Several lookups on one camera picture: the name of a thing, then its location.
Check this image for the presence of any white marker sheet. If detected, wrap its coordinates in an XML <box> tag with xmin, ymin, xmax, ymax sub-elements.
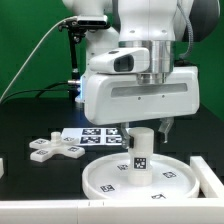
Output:
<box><xmin>62</xmin><ymin>127</ymin><xmax>122</xmax><ymax>146</ymax></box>

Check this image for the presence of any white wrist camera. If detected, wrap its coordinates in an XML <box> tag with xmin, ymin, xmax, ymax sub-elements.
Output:
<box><xmin>89</xmin><ymin>47</ymin><xmax>150</xmax><ymax>74</ymax></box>

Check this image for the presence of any white cross-shaped table base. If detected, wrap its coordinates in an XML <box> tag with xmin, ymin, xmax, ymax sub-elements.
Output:
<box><xmin>29</xmin><ymin>132</ymin><xmax>85</xmax><ymax>162</ymax></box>

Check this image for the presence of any white cable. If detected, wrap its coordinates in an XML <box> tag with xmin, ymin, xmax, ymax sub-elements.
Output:
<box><xmin>0</xmin><ymin>15</ymin><xmax>78</xmax><ymax>103</ymax></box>

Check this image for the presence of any white round table top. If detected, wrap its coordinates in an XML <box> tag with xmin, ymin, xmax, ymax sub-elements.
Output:
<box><xmin>82</xmin><ymin>153</ymin><xmax>200</xmax><ymax>200</ymax></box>

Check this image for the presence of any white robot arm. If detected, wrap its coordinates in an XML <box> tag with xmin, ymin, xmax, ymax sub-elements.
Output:
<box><xmin>62</xmin><ymin>0</ymin><xmax>220</xmax><ymax>148</ymax></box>

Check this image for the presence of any white L-shaped corner fence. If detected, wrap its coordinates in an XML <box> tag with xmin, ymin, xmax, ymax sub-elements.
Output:
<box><xmin>0</xmin><ymin>156</ymin><xmax>224</xmax><ymax>224</ymax></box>

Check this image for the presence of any white block at left edge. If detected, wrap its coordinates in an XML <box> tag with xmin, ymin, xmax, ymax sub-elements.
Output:
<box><xmin>0</xmin><ymin>158</ymin><xmax>4</xmax><ymax>179</ymax></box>

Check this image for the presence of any black cable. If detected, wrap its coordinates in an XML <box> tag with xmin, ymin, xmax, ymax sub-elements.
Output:
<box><xmin>0</xmin><ymin>81</ymin><xmax>72</xmax><ymax>106</ymax></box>

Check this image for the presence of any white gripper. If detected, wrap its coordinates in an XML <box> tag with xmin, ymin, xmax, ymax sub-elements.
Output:
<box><xmin>84</xmin><ymin>66</ymin><xmax>199</xmax><ymax>149</ymax></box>

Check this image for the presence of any black camera on stand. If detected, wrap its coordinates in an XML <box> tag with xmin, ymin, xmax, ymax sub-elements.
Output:
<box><xmin>58</xmin><ymin>15</ymin><xmax>110</xmax><ymax>100</ymax></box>

